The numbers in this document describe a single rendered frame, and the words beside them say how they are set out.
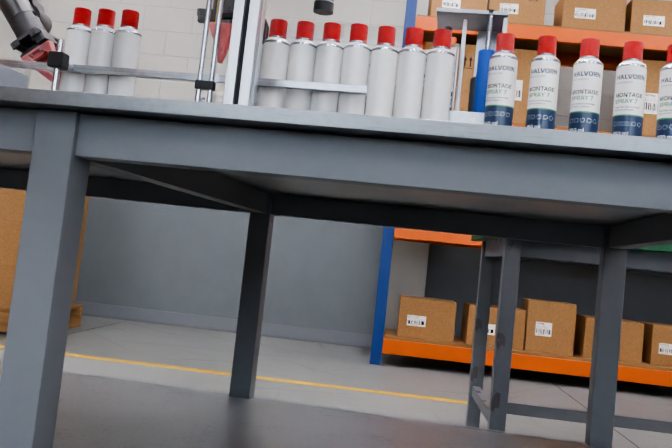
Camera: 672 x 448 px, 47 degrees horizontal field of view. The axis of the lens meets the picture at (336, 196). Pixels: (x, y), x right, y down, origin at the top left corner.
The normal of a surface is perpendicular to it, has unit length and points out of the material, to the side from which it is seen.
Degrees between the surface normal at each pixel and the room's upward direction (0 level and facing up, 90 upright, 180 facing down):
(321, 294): 90
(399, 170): 90
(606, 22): 90
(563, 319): 90
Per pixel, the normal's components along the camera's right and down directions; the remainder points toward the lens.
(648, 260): -0.07, -0.08
